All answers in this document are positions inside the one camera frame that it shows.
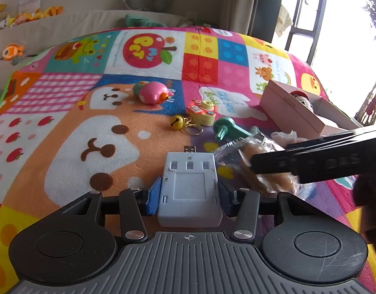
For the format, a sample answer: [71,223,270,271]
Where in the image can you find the bagged brown snack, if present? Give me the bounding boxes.
[214,131,315,200]

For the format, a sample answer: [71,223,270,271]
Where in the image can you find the white plastic adapter block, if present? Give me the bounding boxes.
[157,152,222,228]

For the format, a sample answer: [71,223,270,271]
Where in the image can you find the green teal plastic toy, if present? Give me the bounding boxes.
[212,117,260,141]

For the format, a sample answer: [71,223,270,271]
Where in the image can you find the red hat crochet doll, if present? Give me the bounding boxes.
[290,90,314,112]

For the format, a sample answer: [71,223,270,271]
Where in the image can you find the yellow bell keychain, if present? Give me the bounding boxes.
[170,114,203,136]

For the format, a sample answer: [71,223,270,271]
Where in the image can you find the pink pig toy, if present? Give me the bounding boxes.
[133,81,174,105]

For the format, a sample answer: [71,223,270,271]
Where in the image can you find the pink cardboard box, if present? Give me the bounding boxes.
[260,80,362,139]

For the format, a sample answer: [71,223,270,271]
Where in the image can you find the hanging yellow towel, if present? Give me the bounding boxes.
[275,5,293,37]

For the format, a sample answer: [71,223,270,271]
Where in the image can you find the green plush toy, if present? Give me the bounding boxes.
[124,14,167,28]

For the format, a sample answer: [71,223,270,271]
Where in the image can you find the orange fish plush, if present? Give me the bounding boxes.
[2,44,24,61]

